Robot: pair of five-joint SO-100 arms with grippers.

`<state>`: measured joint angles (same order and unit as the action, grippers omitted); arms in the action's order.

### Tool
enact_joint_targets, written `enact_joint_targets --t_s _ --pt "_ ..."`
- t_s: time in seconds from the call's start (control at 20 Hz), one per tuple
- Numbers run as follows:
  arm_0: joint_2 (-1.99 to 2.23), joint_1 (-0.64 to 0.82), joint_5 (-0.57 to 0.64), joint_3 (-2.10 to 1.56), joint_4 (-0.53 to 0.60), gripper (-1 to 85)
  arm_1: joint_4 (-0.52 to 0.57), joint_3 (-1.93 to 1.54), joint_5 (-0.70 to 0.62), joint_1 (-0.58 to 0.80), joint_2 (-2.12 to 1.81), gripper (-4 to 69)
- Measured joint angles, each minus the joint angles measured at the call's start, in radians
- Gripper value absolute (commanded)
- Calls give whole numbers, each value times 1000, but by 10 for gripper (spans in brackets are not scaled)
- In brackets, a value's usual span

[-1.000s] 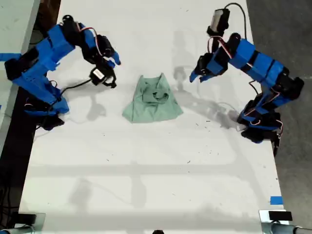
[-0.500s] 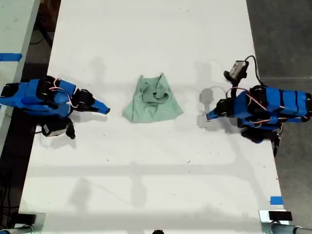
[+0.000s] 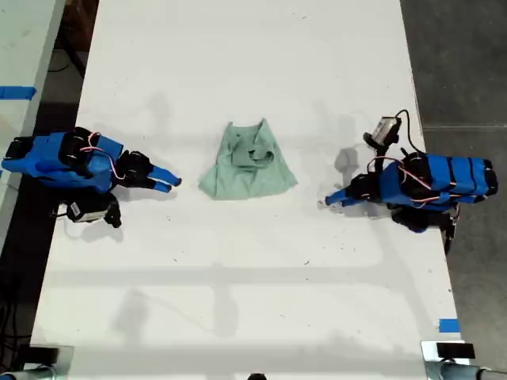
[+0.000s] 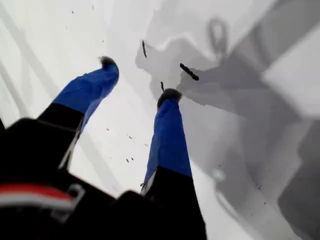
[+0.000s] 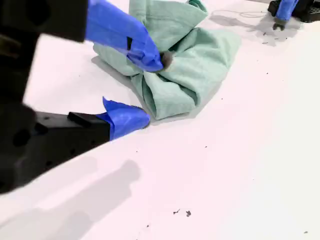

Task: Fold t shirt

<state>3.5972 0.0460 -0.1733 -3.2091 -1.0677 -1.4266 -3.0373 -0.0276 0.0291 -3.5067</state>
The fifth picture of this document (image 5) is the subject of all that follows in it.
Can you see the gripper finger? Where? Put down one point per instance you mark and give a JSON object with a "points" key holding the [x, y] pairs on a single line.
{"points": [[285, 12], [120, 30], [120, 120]]}

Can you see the pale green T-shirt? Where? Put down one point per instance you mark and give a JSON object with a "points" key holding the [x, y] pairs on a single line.
{"points": [[200, 62]]}

